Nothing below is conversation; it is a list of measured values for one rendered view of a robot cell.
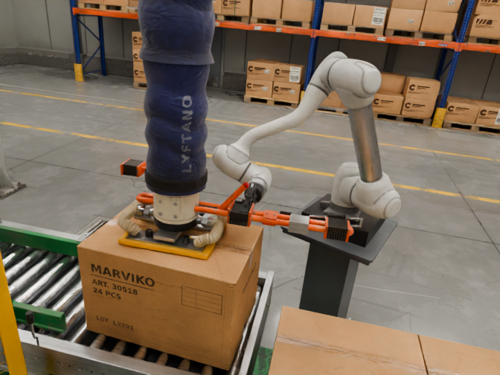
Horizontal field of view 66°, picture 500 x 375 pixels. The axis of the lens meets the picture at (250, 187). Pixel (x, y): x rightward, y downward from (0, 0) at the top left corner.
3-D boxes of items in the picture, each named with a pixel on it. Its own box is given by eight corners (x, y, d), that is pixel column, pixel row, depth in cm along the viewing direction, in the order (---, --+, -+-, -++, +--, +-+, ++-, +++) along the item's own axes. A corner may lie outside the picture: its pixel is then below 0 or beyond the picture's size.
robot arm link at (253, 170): (260, 202, 167) (235, 185, 167) (266, 188, 181) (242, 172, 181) (274, 183, 162) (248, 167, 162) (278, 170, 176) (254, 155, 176)
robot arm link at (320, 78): (301, 79, 168) (320, 83, 157) (324, 44, 167) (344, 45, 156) (319, 96, 176) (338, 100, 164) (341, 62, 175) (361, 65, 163)
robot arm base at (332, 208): (324, 201, 219) (325, 191, 217) (363, 210, 211) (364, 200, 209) (315, 211, 204) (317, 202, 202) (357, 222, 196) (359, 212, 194)
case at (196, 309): (86, 329, 153) (76, 245, 137) (138, 272, 189) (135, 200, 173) (228, 371, 141) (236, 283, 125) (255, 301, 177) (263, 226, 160)
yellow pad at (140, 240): (117, 244, 139) (117, 232, 137) (130, 231, 148) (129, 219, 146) (207, 260, 135) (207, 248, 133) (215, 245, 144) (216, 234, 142)
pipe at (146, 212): (120, 233, 140) (118, 219, 137) (149, 203, 162) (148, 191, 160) (209, 248, 135) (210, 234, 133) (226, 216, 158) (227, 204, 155)
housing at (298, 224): (287, 232, 137) (289, 221, 135) (289, 223, 143) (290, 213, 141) (306, 235, 136) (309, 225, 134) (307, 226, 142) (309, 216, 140)
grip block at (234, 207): (226, 224, 139) (227, 210, 136) (232, 212, 148) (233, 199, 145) (248, 228, 138) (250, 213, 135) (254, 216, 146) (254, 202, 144)
